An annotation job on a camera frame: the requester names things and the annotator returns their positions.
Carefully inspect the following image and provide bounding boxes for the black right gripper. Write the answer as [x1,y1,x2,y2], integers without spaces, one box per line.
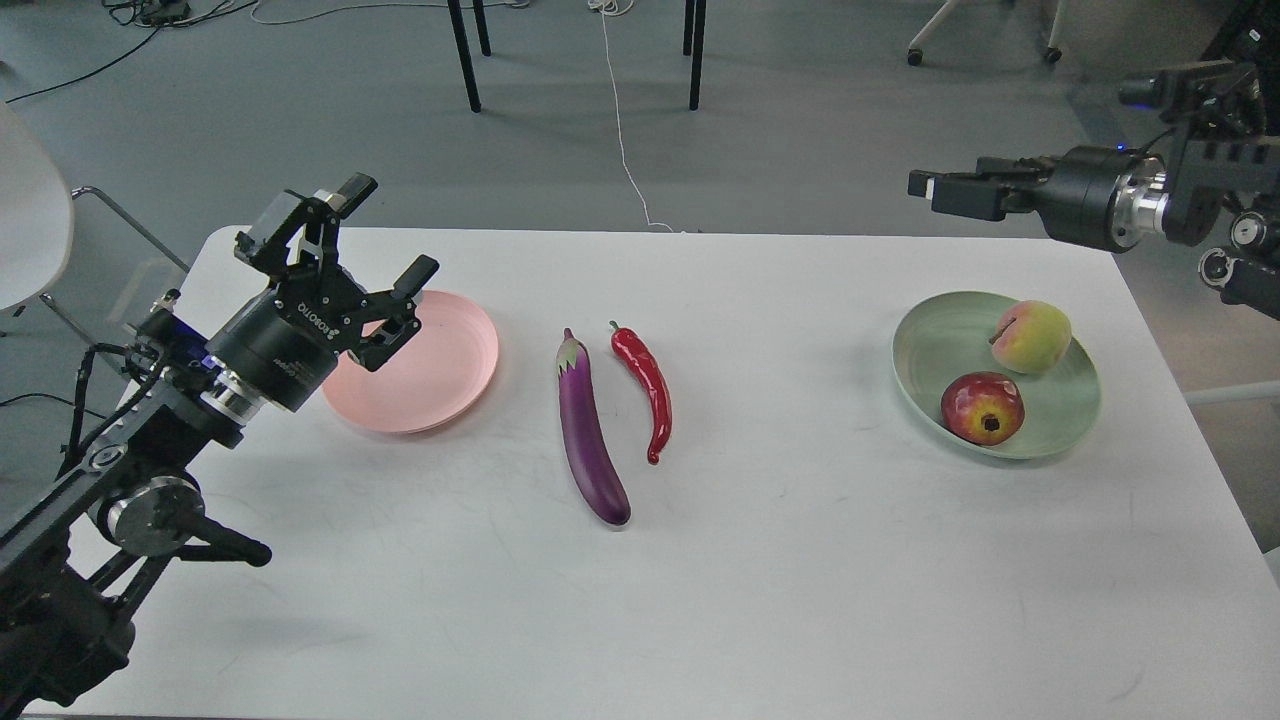
[908,146,1140,252]

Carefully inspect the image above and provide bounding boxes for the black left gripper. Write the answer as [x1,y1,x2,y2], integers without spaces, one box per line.
[207,173,440,411]

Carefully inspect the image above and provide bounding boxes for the yellow-pink peach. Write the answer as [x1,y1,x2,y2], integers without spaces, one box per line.
[988,300,1073,374]

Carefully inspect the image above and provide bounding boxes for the red pomegranate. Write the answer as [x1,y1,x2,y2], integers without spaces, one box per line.
[940,372,1027,447]

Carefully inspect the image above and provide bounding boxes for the red chili pepper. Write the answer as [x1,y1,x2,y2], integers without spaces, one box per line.
[609,320,675,465]

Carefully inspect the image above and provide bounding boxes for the purple eggplant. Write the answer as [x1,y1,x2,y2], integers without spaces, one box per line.
[556,328,631,527]

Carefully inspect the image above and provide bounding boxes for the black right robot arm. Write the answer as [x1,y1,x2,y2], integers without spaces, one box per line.
[908,60,1279,318]

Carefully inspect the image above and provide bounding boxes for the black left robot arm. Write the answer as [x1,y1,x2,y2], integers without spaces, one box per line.
[1,173,439,719]

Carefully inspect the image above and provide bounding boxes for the pink plate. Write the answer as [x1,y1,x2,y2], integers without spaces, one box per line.
[321,290,500,434]

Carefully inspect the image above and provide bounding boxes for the office chair base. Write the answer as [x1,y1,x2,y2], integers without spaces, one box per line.
[902,1,1078,69]

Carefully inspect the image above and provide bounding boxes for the green plate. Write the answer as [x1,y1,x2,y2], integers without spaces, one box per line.
[891,291,1102,461]

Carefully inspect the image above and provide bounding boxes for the black table leg left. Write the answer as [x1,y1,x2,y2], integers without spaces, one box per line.
[445,0,492,114]

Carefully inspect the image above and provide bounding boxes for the black table leg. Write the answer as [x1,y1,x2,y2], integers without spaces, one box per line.
[445,0,492,114]
[682,0,708,111]

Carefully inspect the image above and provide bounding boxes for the black table leg right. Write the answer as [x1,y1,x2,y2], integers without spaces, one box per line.
[682,0,708,111]

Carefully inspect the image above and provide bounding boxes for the white chair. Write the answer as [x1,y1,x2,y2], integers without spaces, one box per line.
[1,104,189,346]

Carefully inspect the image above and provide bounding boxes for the black equipment case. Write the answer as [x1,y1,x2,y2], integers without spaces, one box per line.
[1199,1,1279,72]

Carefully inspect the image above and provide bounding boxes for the black floor cables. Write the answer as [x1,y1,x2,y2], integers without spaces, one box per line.
[5,0,261,106]

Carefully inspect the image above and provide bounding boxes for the white floor cable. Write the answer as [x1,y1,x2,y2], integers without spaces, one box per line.
[586,0,687,234]

